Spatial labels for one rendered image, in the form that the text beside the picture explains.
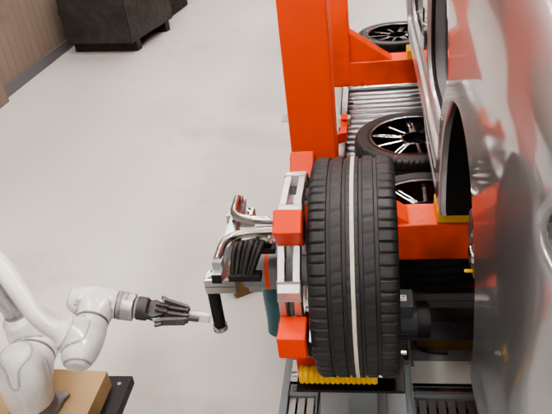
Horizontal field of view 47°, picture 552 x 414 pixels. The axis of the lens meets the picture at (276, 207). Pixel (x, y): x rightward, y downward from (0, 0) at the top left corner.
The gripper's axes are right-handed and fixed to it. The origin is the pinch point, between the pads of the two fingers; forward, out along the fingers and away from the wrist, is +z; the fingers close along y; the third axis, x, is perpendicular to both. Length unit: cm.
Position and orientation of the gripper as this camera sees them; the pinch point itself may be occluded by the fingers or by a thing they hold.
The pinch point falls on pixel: (200, 316)
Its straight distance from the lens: 205.3
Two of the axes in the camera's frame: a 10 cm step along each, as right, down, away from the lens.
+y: 0.4, -5.2, 8.6
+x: -1.6, 8.4, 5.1
